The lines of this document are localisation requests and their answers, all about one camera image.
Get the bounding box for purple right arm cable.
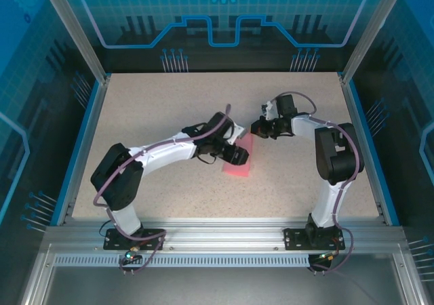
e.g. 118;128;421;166
273;91;359;274

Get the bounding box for aluminium cross beam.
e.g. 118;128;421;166
43;216;408;256

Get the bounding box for slotted grey cable duct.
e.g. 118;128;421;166
53;254;311;268

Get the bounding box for aluminium side rail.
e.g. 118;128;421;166
340;77;389;225
56;74;111;227

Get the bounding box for aluminium frame post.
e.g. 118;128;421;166
340;0;404;84
36;0;112;84

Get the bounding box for blue table edge strip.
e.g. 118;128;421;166
348;80;401;226
50;80;102;226

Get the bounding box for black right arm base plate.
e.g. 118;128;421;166
283;227;347;251

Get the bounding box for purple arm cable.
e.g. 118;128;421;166
273;91;359;274
92;103;167;275

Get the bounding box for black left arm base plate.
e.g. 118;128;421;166
103;228;167;251

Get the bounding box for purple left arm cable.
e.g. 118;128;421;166
92;103;167;275

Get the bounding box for thin black wire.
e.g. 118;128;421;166
98;219;116;239

